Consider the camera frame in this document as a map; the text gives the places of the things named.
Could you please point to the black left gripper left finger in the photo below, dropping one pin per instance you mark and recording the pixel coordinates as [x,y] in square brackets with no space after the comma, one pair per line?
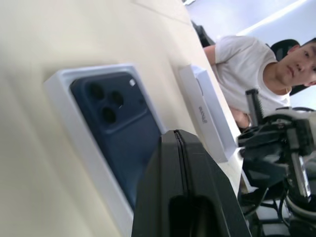
[158,172]

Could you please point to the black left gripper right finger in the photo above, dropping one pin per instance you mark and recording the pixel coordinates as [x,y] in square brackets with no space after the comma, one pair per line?
[209,177]

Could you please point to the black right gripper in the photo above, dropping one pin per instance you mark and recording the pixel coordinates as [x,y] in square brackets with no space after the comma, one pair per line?
[269,153]

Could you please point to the dark blue smartphone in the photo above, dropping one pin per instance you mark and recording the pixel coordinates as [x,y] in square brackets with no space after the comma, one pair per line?
[123,138]

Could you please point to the white phone box lid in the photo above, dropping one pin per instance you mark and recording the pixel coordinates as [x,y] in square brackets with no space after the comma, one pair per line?
[209,118]

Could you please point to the white phone box base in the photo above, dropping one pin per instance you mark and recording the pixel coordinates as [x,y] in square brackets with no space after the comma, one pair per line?
[92,148]

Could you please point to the person in white t-shirt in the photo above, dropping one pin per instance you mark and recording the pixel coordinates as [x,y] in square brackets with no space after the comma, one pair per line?
[242,69]

